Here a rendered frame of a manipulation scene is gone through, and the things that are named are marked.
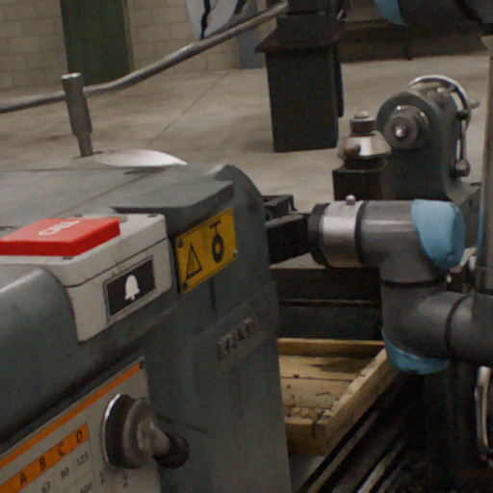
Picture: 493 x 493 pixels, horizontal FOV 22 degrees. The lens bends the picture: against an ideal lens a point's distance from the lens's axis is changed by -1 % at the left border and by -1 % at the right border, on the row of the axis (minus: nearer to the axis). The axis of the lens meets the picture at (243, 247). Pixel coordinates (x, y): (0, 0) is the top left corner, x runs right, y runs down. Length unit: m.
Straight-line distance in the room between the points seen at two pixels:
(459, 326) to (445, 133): 1.05
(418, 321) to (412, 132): 0.95
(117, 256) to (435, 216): 0.64
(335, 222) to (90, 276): 0.67
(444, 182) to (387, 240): 1.00
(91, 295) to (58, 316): 0.04
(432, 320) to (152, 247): 0.59
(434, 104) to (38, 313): 1.68
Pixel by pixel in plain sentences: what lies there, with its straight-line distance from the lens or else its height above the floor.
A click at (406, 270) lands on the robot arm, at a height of 1.07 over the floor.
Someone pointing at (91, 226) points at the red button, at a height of 1.27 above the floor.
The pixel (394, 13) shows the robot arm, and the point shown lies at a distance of 1.49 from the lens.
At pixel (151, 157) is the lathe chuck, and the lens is 1.35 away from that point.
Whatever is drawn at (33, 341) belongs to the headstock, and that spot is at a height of 1.22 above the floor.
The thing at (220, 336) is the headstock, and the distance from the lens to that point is 1.05.
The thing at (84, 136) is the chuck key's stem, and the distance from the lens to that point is 1.35.
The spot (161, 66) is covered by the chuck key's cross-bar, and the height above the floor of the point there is 1.32.
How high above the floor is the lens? 1.44
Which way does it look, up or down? 13 degrees down
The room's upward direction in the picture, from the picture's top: 5 degrees counter-clockwise
